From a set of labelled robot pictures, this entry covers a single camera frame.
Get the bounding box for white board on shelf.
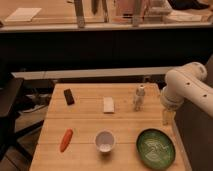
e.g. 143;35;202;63
5;8;41;22

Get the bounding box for green patterned plate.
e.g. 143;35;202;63
136;128;176;171

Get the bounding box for small clear plastic bottle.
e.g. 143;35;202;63
133;85;145;111

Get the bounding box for black chair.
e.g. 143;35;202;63
0;63;46;164

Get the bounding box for white cup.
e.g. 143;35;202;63
95;131;115;153

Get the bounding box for grey metal post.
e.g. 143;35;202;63
74;0;85;28
132;0;142;27

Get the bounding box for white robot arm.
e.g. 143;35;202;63
160;62;213;125

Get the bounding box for white sponge block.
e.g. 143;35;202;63
103;97;114;113

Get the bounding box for grey metal post right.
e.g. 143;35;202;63
132;0;142;27

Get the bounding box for orange carrot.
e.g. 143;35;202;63
60;129;73;152

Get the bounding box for black rectangular block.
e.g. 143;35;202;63
64;89;75;105

